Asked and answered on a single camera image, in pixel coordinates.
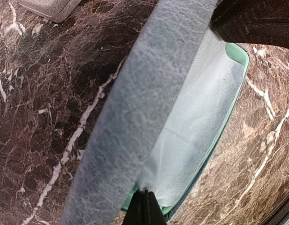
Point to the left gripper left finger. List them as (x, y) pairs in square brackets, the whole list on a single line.
[(144, 210)]

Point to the teal glasses case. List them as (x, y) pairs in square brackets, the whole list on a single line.
[(53, 10), (136, 110)]

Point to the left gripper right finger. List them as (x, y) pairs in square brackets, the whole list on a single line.
[(264, 22)]

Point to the blue cleaning cloth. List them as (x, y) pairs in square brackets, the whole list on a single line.
[(194, 123)]

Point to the black front rail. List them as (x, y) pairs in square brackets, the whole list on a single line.
[(281, 217)]

